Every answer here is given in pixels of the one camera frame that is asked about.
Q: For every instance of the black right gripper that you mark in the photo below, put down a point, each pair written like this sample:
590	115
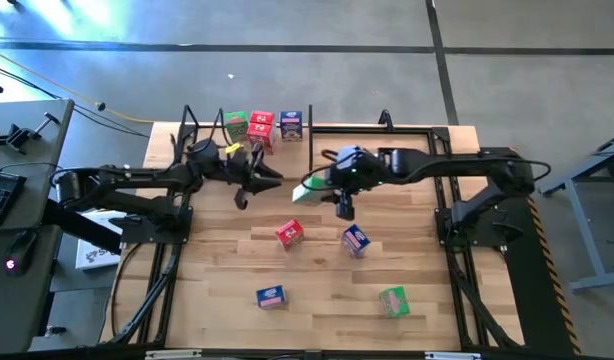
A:
362	180

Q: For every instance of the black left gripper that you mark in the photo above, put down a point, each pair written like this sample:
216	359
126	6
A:
239	172

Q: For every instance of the green cereal box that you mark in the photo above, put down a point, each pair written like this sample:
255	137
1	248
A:
394	301
237	127
309	195

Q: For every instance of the blue Frosted Flakes cereal box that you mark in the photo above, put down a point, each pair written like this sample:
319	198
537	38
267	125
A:
271	297
291	127
355	241

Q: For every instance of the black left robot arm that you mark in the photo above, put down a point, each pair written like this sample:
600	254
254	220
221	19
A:
137	176

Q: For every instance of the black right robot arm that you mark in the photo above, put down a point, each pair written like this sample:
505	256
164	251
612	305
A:
462	162

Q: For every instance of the black shelf divider bar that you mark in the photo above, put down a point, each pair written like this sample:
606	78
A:
310	150

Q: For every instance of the white printed box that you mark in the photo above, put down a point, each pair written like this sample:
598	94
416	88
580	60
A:
94	250

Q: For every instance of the black platform with hazard stripe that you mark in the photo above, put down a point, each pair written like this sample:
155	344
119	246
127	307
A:
532	300

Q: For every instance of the black desk clamp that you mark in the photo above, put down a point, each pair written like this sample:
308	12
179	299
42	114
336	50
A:
17	137

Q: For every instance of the black computer mouse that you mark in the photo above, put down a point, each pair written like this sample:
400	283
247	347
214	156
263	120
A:
19	255

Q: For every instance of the black backlit keyboard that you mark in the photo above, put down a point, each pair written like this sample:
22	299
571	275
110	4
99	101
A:
2	200

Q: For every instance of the grey side desk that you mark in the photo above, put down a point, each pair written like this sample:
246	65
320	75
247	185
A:
32	310

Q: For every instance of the grey metal stand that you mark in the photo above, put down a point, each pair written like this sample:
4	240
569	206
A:
597	282

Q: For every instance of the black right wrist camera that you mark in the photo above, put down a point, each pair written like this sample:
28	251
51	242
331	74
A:
352	157

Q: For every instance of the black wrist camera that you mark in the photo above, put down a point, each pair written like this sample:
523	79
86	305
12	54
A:
205	154
352	157

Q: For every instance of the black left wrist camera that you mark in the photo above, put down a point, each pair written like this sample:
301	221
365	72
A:
205	154

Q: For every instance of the black hook bracket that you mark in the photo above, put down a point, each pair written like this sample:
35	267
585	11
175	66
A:
385	120

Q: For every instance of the black metal rig frame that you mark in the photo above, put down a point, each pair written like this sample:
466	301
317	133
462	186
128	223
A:
412	130

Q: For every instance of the silver metal bracket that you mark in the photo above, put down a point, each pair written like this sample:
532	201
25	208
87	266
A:
452	356
173	354

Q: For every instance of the small black bracket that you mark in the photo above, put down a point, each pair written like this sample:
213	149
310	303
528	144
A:
55	331

